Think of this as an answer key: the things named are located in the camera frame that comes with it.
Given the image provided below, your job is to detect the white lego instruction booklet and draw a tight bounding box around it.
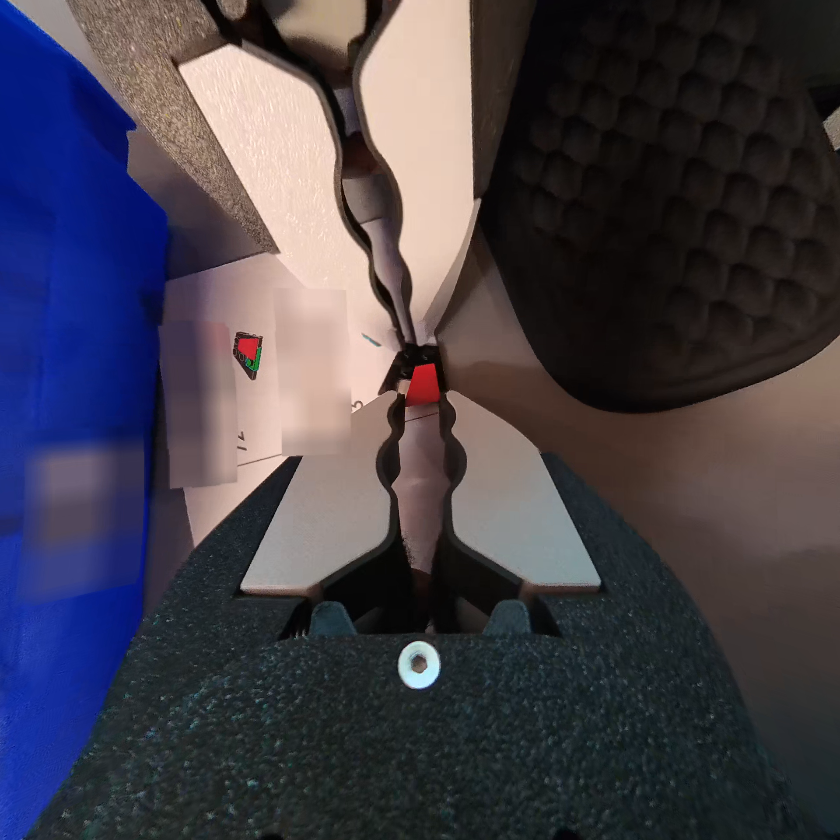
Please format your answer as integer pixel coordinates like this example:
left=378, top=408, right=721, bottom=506
left=157, top=252, right=411, bottom=546

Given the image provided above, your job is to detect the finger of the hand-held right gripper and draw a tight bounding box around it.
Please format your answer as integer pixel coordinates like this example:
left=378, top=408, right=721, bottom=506
left=353, top=0, right=484, bottom=343
left=176, top=41, right=409, bottom=347

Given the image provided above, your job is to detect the red and black lego piece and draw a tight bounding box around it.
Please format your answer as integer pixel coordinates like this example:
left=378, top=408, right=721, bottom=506
left=381, top=341, right=447, bottom=408

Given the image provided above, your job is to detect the black padded cushion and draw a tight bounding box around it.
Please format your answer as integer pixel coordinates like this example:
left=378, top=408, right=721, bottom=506
left=478, top=0, right=840, bottom=414

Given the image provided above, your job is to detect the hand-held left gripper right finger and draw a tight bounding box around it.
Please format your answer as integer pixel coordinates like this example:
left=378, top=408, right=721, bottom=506
left=440, top=390, right=601, bottom=598

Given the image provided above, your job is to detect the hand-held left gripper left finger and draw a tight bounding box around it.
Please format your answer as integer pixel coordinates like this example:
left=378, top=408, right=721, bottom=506
left=239, top=390, right=403, bottom=598

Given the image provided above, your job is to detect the large blue plastic bin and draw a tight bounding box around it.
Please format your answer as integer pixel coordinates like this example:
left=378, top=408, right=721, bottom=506
left=0, top=0, right=173, bottom=840

